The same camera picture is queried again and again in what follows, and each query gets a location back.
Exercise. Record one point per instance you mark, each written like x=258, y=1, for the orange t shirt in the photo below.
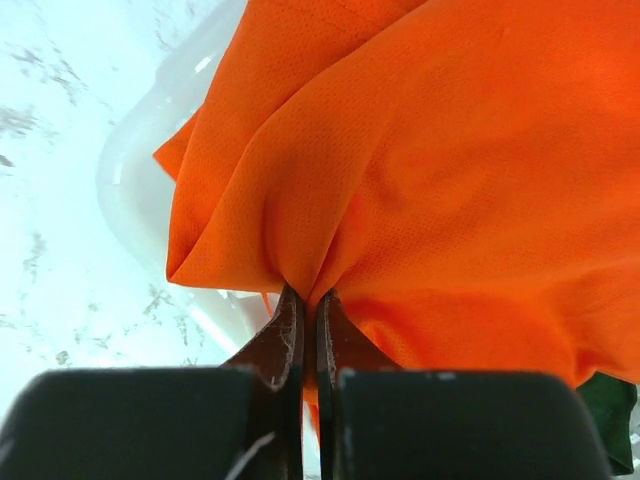
x=465, y=174

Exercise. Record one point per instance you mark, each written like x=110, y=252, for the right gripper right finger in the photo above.
x=339, y=345

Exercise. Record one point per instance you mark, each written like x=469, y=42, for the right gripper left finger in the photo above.
x=274, y=358

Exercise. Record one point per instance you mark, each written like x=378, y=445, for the dark green t shirt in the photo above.
x=610, y=402

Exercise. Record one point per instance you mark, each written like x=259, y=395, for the white laundry basket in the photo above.
x=135, y=194

